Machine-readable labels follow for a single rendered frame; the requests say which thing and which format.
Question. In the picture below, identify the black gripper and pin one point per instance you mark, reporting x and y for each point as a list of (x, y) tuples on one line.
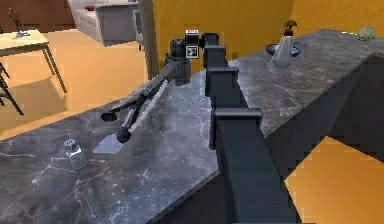
[(180, 68)]

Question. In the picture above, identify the silver metal spatula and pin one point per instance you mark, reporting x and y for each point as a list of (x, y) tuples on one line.
[(108, 145)]

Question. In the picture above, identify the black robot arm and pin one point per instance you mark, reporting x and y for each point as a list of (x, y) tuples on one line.
[(250, 166)]

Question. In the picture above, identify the grey marble kitchen counter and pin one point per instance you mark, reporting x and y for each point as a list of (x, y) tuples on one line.
[(160, 173)]

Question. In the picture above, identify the glass salt shaker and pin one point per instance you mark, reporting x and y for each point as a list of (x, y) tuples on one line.
[(76, 156)]

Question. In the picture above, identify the grey sofa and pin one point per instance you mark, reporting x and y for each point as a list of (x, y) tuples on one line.
[(113, 23)]

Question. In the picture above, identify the red cushion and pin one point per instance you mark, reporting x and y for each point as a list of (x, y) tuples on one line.
[(90, 7)]

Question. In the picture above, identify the pale wooden table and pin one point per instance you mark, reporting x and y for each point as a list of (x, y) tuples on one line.
[(23, 41)]

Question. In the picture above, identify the black chair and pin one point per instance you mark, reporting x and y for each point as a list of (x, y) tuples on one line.
[(8, 93)]

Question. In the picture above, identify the dark figurine statue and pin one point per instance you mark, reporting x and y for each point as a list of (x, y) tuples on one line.
[(18, 25)]

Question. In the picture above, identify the grey spray bottle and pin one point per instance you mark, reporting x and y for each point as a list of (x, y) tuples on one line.
[(282, 50)]

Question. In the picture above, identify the blue plate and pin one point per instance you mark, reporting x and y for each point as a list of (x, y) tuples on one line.
[(295, 50)]

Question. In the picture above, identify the green lettuce head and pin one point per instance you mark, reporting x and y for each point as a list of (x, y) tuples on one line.
[(366, 33)]

